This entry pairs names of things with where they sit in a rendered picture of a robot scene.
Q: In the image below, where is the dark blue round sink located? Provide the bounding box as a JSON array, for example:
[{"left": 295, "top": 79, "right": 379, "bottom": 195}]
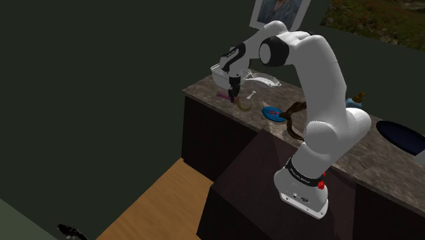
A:
[{"left": 375, "top": 120, "right": 425, "bottom": 157}]

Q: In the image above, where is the dark kitchen counter cabinet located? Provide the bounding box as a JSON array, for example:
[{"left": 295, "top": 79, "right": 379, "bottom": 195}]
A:
[{"left": 180, "top": 74, "right": 425, "bottom": 240}]

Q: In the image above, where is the landscape wall picture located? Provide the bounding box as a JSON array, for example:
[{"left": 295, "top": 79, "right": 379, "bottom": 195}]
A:
[{"left": 319, "top": 0, "right": 425, "bottom": 53}]

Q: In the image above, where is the framed portrait wall picture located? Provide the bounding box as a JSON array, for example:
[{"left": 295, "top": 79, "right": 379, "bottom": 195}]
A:
[{"left": 249, "top": 0, "right": 312, "bottom": 33}]

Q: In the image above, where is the tan curved banana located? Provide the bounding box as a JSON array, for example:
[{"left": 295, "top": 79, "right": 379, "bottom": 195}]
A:
[{"left": 235, "top": 97, "right": 253, "bottom": 113}]

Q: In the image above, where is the brown twisted wooden tool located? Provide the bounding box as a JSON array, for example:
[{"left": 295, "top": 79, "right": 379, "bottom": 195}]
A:
[{"left": 279, "top": 100, "right": 308, "bottom": 142}]

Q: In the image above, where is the blue bottle with brown stopper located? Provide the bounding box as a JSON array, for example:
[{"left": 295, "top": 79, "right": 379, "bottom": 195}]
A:
[{"left": 345, "top": 91, "right": 366, "bottom": 109}]

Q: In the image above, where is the dark brown robot stand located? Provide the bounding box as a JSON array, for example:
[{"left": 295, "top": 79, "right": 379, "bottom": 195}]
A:
[{"left": 196, "top": 128, "right": 357, "bottom": 240}]

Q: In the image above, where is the blue round plate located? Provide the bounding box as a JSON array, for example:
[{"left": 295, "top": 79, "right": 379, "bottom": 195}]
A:
[{"left": 261, "top": 106, "right": 287, "bottom": 124}]

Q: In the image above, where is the white dish rack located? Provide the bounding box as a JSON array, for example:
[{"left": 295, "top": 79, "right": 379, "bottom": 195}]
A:
[{"left": 210, "top": 63, "right": 282, "bottom": 89}]

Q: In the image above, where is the small black object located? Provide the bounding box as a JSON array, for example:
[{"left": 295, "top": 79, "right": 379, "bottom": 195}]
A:
[{"left": 57, "top": 223, "right": 89, "bottom": 240}]

